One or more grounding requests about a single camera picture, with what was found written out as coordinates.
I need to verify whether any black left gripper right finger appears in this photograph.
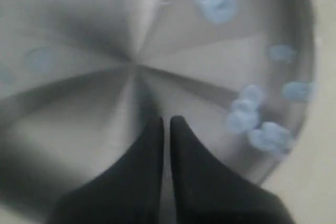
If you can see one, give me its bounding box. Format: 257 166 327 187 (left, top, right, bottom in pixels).
170 116 294 223

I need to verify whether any round stainless steel plate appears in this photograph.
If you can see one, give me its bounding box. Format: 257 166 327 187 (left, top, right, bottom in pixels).
1 0 316 223

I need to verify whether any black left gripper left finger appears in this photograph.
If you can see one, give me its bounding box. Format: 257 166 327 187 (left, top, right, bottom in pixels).
51 116 164 224

